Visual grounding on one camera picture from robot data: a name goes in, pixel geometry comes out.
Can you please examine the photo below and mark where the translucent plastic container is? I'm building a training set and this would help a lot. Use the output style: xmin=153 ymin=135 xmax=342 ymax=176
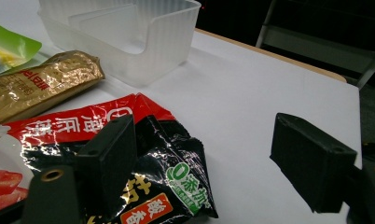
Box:
xmin=37 ymin=0 xmax=202 ymax=88

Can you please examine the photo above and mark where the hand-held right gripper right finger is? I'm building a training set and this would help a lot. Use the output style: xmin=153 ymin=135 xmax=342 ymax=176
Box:
xmin=269 ymin=112 xmax=358 ymax=215

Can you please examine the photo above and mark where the green and white snack packet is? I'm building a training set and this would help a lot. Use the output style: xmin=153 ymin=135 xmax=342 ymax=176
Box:
xmin=0 ymin=19 xmax=43 ymax=77

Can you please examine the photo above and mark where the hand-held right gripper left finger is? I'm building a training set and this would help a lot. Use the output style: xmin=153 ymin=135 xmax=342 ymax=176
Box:
xmin=75 ymin=114 xmax=139 ymax=217

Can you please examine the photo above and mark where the wooden table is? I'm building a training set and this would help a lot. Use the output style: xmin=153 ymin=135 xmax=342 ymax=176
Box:
xmin=194 ymin=27 xmax=348 ymax=84

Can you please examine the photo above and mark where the gold foil snack packet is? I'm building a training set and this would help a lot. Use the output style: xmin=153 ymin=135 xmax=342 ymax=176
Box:
xmin=0 ymin=49 xmax=105 ymax=127

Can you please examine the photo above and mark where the grey metal stand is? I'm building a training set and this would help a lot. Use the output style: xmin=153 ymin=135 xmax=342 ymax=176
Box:
xmin=255 ymin=0 xmax=375 ymax=90

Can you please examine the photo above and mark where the red and black snack packet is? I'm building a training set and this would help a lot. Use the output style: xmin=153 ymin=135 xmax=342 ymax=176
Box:
xmin=0 ymin=92 xmax=219 ymax=224

